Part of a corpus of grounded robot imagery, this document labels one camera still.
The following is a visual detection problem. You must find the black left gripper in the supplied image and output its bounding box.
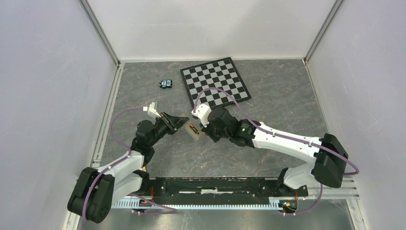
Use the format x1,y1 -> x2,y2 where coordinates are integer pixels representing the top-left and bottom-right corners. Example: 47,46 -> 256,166
148,111 -> 189,147

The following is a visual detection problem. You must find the beige remote control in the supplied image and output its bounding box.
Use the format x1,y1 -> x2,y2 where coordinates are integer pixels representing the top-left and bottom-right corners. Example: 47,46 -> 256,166
181,113 -> 202,140

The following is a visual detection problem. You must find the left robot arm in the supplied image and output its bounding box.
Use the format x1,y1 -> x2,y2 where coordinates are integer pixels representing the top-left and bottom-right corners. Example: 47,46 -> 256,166
67,112 -> 189,223

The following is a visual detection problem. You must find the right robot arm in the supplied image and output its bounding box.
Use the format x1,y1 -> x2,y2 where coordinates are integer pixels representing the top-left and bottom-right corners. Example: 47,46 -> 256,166
193,104 -> 348,196

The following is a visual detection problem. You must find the small blue owl toy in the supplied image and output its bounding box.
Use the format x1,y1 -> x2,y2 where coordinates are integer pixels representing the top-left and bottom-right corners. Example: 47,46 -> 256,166
159,79 -> 173,89

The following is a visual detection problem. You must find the black white checkerboard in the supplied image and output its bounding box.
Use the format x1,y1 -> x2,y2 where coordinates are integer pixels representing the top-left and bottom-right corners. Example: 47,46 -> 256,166
180,57 -> 251,109

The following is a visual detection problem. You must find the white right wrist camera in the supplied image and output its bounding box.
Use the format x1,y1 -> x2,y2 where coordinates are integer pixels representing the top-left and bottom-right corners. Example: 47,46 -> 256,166
191,104 -> 212,127

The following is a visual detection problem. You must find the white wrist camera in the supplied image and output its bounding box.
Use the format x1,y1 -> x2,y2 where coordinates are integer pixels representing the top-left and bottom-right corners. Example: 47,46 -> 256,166
142,102 -> 161,118
191,104 -> 212,127

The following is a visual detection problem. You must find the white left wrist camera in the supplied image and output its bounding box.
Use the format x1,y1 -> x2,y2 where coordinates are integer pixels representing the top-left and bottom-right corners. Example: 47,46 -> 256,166
142,102 -> 161,118

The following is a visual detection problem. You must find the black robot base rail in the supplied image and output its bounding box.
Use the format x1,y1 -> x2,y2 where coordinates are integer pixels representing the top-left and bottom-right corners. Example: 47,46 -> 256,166
137,177 -> 308,205

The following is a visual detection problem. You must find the white cable duct strip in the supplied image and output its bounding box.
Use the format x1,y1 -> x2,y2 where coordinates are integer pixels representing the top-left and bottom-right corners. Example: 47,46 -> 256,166
111,196 -> 297,211

